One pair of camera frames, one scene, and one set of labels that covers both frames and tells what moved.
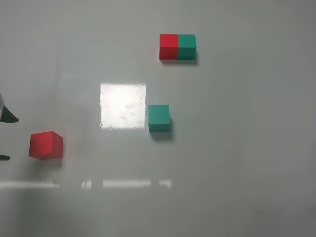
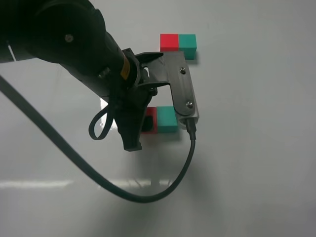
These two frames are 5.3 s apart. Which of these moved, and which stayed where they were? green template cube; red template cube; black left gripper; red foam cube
Moved: black left gripper; red foam cube
Stayed: green template cube; red template cube
